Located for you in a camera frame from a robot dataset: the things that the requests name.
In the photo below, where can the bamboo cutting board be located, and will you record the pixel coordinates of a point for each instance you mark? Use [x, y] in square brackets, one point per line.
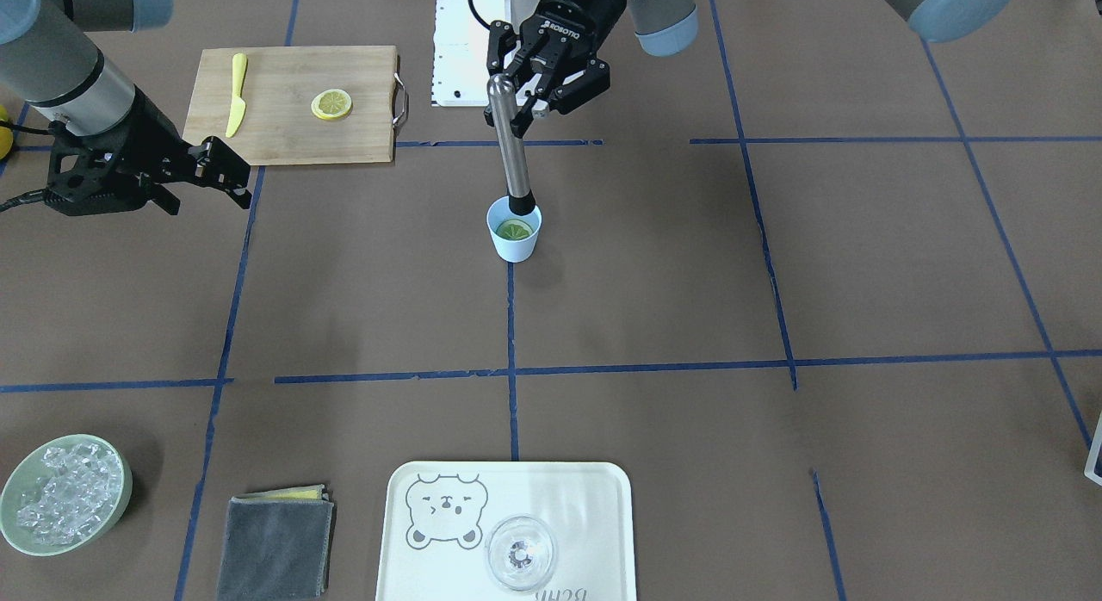
[281, 81]

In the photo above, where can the green bowl of ice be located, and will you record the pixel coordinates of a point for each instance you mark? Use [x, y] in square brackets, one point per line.
[65, 495]

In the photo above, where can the steel muddler black tip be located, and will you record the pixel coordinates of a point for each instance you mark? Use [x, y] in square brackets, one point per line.
[511, 145]

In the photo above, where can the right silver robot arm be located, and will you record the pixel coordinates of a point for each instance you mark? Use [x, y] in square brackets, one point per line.
[51, 62]

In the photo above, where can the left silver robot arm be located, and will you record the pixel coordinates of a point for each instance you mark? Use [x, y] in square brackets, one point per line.
[666, 27]

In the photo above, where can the grey folded cloth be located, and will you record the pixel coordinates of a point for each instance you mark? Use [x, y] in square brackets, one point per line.
[276, 545]

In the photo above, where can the yellow plastic knife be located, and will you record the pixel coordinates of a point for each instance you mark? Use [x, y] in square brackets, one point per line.
[236, 112]

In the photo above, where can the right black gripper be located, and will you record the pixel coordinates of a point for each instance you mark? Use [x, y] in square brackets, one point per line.
[155, 134]

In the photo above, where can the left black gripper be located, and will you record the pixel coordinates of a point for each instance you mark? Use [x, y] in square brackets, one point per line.
[575, 9]

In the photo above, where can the green lime slice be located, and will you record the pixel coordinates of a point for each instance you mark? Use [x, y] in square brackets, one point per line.
[514, 230]

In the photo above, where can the light blue plastic cup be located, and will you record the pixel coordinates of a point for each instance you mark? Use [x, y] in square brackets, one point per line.
[512, 252]

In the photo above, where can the yellow lemon slice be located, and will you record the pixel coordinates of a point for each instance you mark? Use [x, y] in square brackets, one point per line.
[332, 104]

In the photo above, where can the clear wine glass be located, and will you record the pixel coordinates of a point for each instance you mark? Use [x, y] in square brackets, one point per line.
[521, 553]

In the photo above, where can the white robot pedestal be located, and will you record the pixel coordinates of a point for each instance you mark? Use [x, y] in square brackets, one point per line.
[461, 46]

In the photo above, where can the cream bear tray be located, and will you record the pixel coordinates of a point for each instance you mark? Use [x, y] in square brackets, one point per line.
[439, 515]

